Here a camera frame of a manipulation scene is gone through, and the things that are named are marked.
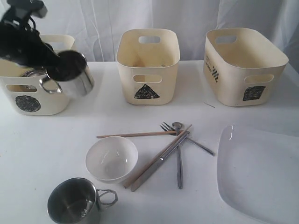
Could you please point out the steel table knife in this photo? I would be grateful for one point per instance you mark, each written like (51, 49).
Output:
(156, 165)

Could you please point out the short steel cup wire handle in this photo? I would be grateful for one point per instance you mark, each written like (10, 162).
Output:
(78, 201)

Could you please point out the diagonal wooden chopstick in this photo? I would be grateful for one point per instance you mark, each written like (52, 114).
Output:
(134, 177)

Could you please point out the white curtain backdrop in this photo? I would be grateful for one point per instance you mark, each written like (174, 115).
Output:
(97, 25)

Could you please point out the white ceramic bowl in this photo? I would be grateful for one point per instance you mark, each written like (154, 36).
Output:
(112, 159)

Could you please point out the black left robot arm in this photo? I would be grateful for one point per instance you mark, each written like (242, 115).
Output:
(21, 13)

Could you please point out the tall steel mug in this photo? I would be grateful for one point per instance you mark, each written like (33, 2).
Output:
(79, 81)

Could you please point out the steel fork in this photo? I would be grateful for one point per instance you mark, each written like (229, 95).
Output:
(198, 145)

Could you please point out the steel spoon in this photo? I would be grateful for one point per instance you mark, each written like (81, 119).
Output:
(179, 166)

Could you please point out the cream bin with triangle mark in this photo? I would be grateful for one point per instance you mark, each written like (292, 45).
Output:
(147, 61)

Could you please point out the cream bin with square mark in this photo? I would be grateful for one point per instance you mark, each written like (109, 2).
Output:
(242, 66)

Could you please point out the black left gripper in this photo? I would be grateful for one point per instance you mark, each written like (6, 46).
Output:
(25, 48)

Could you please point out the cream bin with circle mark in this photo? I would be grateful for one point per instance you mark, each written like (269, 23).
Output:
(28, 103)

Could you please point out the white square plate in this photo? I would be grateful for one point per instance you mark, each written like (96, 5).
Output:
(258, 174)

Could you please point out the horizontal wooden chopstick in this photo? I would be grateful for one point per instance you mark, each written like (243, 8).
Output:
(138, 134)

